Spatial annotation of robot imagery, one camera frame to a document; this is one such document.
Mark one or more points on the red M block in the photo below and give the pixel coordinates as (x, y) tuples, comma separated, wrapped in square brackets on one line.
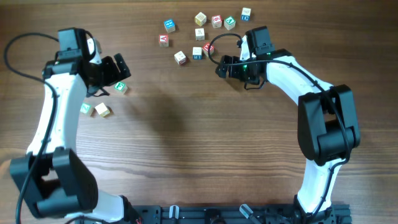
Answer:
[(208, 49)]

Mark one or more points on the blue picture block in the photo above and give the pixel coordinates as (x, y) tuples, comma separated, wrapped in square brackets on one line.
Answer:
[(169, 25)]

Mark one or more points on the blue C block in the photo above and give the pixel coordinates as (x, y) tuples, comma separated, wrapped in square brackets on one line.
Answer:
[(246, 14)]

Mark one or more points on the green E block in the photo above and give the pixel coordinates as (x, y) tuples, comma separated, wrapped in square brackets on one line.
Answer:
[(120, 87)]

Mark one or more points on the yellow 3 block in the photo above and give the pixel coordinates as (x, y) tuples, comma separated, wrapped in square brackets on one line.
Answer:
[(102, 110)]

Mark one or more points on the plain centre block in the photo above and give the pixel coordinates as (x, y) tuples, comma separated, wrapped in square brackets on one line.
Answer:
[(199, 34)]

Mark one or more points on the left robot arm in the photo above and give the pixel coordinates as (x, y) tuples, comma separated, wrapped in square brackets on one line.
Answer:
[(52, 180)]

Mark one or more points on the red 9 block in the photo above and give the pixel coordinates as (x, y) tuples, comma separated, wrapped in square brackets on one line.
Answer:
[(216, 21)]

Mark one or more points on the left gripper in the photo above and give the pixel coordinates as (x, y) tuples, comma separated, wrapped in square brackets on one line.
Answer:
[(109, 71)]

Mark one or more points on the red A block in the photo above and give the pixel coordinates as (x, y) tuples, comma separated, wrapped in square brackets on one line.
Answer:
[(163, 40)]

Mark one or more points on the green V block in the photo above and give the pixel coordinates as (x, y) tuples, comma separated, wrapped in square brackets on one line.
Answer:
[(229, 23)]

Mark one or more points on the plain block blue side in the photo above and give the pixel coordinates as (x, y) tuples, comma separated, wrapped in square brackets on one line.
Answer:
[(197, 53)]

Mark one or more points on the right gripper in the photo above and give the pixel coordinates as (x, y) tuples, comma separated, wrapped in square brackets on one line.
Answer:
[(229, 68)]

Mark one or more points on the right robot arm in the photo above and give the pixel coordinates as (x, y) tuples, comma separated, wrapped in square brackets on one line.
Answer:
[(327, 127)]

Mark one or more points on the green Z block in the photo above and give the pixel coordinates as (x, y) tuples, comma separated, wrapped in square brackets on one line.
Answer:
[(86, 109)]

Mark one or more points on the plain block red side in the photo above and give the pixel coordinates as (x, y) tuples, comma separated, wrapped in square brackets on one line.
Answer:
[(180, 58)]

